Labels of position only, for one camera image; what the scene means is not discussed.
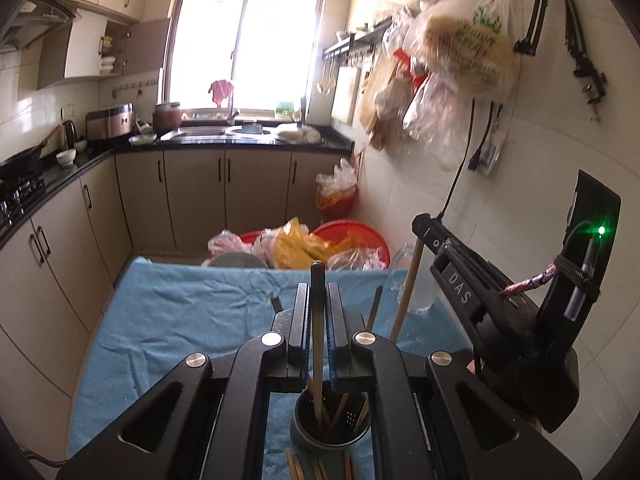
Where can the beige lower kitchen cabinets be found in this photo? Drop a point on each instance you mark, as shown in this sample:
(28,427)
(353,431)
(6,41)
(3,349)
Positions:
(195,195)

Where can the open wall cabinet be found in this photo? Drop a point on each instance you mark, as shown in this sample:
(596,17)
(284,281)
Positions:
(80,50)

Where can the dark electric kettle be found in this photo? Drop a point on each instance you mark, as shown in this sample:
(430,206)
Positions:
(70,135)

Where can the row of wooden chopsticks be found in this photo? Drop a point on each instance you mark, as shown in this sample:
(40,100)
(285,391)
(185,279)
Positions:
(296,466)

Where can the small plate with greens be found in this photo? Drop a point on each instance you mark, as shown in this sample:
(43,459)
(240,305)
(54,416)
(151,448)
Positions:
(143,139)

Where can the bunch of wooden chopsticks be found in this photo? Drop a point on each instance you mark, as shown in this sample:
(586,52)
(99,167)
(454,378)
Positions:
(338,412)

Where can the silver rice cooker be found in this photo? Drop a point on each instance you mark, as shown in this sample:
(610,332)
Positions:
(110,122)

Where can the range hood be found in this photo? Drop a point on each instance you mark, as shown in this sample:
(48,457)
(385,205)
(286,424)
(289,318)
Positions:
(40,15)

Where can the large red plastic basin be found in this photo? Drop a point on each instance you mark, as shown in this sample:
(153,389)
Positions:
(350,232)

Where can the hanging metal ladle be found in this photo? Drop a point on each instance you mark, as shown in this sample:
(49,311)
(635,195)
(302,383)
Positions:
(320,82)
(328,84)

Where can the small red plastic basin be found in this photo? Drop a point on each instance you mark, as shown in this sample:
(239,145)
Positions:
(247,236)

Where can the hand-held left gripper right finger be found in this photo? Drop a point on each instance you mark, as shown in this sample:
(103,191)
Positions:
(331,360)

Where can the metal faucet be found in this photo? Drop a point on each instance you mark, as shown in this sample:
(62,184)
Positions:
(232,110)

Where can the clear glass pitcher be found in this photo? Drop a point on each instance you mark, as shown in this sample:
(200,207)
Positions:
(425,285)

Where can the black wok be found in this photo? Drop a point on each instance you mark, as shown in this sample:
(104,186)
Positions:
(25,160)

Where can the brown clay pot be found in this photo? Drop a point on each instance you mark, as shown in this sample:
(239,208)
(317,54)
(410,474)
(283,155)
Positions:
(166,119)

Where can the blue cloth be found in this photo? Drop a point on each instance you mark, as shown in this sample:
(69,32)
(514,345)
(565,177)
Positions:
(175,320)

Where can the brown paper bag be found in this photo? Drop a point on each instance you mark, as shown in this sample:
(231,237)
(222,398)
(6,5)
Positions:
(375,110)

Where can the white plastic bag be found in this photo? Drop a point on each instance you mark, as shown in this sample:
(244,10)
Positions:
(265,247)
(225,242)

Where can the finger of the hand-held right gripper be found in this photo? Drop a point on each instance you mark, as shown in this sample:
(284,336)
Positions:
(450,250)

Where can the window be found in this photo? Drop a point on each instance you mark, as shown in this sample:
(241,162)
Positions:
(210,35)

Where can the red plastic bag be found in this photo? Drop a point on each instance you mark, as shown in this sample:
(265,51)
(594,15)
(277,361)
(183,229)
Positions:
(406,60)

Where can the dark grey utensil holder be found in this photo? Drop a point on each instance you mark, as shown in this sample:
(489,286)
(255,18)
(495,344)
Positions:
(300,430)

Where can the dark-tipped wooden chopstick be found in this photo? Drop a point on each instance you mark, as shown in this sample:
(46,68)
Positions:
(317,310)

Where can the steel sink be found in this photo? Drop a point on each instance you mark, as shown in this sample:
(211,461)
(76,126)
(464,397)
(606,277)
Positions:
(195,134)

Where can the white cutting board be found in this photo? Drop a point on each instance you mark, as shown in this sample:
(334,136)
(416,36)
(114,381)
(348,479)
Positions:
(345,95)

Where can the plate of white dough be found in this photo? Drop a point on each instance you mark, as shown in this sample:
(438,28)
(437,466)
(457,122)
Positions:
(297,134)

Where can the green bottle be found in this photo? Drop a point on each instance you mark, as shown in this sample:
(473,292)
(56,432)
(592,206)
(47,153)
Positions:
(285,109)

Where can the clear bag of dried noodles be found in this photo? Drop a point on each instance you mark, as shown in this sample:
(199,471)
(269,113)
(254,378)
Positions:
(465,50)

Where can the wall shelf rack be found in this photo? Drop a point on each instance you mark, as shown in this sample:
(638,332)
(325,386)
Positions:
(355,42)

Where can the pink cloth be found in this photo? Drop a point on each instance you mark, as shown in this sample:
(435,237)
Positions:
(221,91)

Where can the light wooden chopstick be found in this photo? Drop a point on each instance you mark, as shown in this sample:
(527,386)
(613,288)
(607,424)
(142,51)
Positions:
(406,290)

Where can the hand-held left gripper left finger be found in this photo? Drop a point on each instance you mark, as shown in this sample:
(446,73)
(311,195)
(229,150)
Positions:
(306,350)

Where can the hanging clear plastic bag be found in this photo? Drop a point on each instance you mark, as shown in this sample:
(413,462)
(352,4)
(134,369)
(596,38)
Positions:
(435,115)

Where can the orange bin with plastic bag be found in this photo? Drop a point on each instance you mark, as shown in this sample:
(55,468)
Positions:
(335,200)

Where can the black kitchen countertop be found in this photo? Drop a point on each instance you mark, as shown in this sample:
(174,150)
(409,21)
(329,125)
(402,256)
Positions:
(250,146)

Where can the wall socket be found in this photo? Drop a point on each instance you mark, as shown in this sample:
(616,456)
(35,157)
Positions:
(492,157)

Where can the grey round bucket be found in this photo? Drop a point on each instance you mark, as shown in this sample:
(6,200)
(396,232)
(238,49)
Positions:
(235,260)

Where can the yellow plastic bag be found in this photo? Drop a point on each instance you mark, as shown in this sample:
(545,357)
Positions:
(295,247)

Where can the dark pot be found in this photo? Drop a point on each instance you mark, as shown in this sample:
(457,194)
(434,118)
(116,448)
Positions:
(251,128)

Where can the gas stove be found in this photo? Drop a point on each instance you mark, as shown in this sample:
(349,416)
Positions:
(17,195)

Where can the white bowl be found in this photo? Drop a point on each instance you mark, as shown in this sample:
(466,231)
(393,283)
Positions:
(66,157)

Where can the stack of white dishes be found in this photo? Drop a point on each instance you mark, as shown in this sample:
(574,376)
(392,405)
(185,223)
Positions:
(107,60)

